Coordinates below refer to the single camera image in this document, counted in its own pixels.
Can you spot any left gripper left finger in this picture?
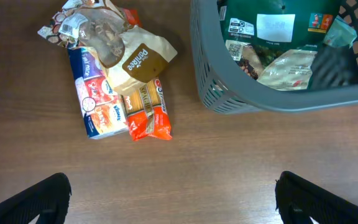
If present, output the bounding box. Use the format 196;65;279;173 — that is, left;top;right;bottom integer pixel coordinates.
0;172;71;224

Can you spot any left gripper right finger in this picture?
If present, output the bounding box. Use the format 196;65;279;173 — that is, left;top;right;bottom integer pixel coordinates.
275;171;358;224

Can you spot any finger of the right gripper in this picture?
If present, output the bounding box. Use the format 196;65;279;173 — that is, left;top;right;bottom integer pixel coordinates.
309;44;358;90

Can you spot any light blue tissue pack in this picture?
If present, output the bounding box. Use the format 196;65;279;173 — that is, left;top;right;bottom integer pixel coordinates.
323;16;357;48

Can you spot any beige pantree pouch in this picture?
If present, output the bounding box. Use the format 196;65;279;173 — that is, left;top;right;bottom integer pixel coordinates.
38;0;177;96
257;49;317;91

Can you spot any dark green snack bag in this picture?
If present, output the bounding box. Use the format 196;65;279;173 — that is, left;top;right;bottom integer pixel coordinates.
217;0;341;79

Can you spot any grey plastic slotted basket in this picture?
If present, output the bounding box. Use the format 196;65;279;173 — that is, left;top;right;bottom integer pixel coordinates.
190;0;358;114

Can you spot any blue Kleenex tissue pack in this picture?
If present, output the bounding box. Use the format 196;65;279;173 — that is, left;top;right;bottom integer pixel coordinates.
68;49;128;139

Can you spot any orange spaghetti packet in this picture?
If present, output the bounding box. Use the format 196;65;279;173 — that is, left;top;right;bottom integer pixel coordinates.
123;78;172;141

